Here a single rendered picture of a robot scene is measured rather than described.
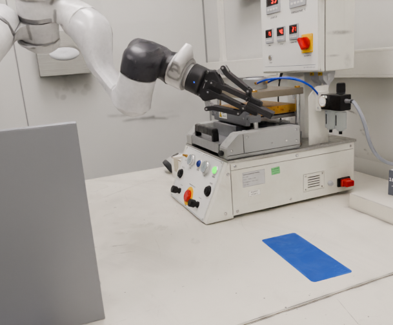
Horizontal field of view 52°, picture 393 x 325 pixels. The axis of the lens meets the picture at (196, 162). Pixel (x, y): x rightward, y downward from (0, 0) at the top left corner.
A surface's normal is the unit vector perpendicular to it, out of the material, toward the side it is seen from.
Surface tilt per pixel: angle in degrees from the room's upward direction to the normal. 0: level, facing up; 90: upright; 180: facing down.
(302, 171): 90
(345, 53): 90
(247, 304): 0
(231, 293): 0
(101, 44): 97
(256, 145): 90
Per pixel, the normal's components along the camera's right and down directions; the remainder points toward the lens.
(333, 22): 0.37, 0.19
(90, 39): 0.09, 0.29
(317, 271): -0.07, -0.97
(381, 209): -0.92, 0.16
